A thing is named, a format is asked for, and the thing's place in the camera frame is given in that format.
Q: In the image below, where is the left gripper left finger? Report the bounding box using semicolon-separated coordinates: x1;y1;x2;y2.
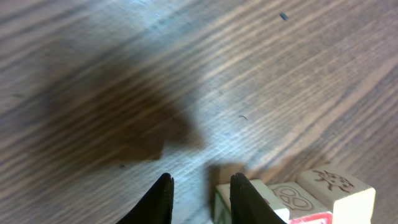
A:
116;173;174;224

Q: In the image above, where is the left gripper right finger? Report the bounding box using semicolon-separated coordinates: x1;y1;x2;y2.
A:
229;172;285;224

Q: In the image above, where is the white Z block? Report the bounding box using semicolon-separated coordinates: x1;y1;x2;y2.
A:
213;179;290;224

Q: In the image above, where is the red Y block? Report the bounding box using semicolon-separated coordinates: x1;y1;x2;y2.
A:
268;182;333;224

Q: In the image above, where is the yellow ladybug block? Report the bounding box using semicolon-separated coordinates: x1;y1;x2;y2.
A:
296;164;376;224

